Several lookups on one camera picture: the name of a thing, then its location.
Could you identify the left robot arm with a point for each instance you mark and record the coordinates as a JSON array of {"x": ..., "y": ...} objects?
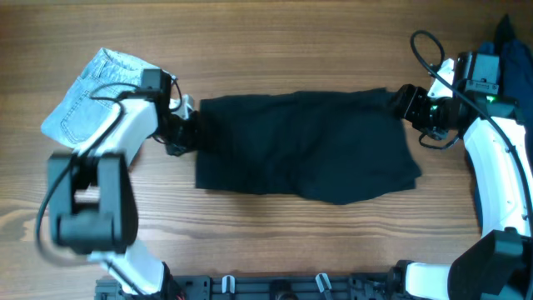
[{"x": 90, "y": 201}]

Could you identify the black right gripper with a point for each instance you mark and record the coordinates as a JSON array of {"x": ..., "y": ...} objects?
[{"x": 407, "y": 102}]

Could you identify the black shorts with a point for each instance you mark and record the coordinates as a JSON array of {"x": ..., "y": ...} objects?
[{"x": 333, "y": 147}]

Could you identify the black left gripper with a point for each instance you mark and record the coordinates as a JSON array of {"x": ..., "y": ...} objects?
[{"x": 192, "y": 144}]

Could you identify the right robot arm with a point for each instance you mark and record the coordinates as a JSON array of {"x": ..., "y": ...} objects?
[{"x": 465, "y": 97}]

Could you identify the folded light blue jeans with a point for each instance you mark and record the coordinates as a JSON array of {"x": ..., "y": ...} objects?
[{"x": 88, "y": 103}]

